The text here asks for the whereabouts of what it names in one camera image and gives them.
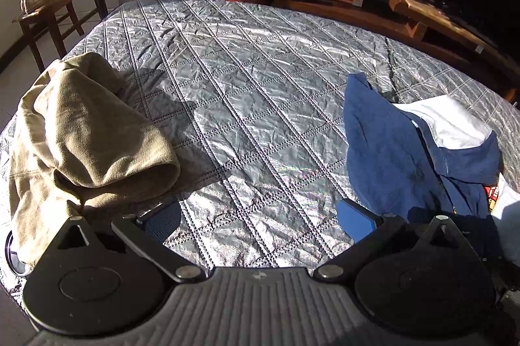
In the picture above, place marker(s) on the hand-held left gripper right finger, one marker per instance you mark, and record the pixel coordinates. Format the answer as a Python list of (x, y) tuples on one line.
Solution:
[(357, 220)]

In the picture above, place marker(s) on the beige fleece garment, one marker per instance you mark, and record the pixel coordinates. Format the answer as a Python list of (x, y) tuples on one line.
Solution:
[(81, 134)]

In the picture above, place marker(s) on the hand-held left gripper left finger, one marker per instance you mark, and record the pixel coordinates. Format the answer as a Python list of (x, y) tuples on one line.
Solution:
[(162, 222)]

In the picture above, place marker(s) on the white blue printed t-shirt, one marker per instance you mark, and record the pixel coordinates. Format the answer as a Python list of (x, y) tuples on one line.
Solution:
[(386, 151)]

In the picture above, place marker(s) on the grey quilted blanket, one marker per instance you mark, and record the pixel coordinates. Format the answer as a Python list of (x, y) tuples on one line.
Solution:
[(252, 86)]

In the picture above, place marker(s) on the round metal-rimmed object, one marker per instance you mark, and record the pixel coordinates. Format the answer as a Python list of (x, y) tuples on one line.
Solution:
[(12, 256)]

